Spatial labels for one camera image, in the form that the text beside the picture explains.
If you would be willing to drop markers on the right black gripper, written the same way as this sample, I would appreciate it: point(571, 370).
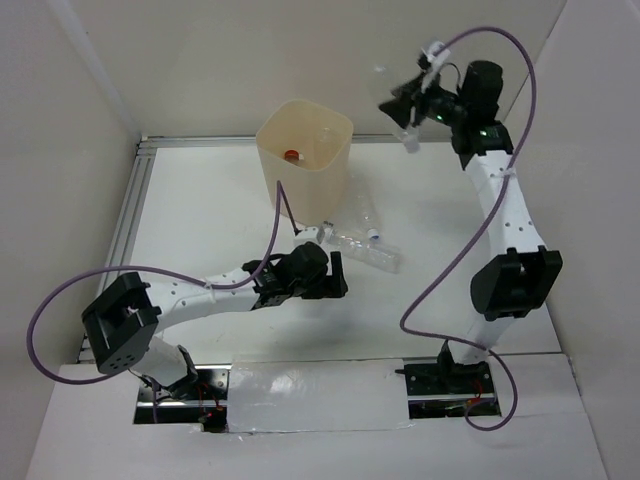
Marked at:
point(408, 96)

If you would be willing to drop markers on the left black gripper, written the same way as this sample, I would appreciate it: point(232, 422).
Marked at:
point(328, 285)

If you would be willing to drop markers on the clear bottle white cap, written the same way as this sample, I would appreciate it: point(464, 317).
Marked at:
point(391, 108)

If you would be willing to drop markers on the clear bottle blue cap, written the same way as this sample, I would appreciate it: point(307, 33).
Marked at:
point(327, 143)
point(365, 215)

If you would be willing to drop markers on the red-capped labelled small bottle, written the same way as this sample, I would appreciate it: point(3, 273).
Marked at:
point(293, 155)

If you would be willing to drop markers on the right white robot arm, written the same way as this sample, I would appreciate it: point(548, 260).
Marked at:
point(521, 270)

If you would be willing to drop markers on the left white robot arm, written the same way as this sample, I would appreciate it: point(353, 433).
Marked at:
point(123, 323)

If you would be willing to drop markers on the beige plastic bin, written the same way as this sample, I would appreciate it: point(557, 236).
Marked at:
point(314, 190)

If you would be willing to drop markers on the white taped front panel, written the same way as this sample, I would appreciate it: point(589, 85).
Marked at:
point(325, 396)

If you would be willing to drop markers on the aluminium frame rail back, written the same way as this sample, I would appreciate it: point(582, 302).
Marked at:
point(209, 141)

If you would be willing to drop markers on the aluminium frame rail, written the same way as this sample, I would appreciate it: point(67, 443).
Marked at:
point(209, 141)
point(125, 232)

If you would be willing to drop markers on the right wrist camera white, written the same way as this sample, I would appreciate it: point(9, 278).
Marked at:
point(433, 56)

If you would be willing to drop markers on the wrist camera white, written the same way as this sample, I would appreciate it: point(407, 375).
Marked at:
point(311, 234)
point(433, 56)

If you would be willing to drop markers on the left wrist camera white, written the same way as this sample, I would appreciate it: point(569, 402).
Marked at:
point(311, 234)

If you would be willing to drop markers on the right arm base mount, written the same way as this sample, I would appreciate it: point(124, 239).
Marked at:
point(432, 394)

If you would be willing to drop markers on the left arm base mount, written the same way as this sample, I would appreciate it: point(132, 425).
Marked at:
point(204, 406)

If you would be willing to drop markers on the aluminium frame rail left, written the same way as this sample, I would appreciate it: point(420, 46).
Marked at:
point(125, 232)

